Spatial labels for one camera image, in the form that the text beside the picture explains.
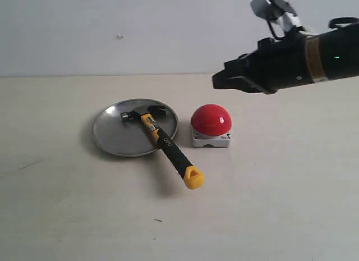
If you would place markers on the red dome push button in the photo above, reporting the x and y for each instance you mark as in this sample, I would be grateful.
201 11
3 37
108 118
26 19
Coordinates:
210 126

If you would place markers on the white taped wrist camera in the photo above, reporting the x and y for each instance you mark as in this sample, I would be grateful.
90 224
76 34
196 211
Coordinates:
279 12

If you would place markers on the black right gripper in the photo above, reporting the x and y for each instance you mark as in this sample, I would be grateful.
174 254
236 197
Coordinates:
273 66

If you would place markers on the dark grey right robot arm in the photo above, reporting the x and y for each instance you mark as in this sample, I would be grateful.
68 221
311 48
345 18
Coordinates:
332 55

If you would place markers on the round stainless steel plate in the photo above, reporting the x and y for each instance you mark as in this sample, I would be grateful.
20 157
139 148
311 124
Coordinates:
130 139

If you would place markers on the yellow black claw hammer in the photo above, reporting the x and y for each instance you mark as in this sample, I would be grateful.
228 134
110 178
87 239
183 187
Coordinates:
191 175

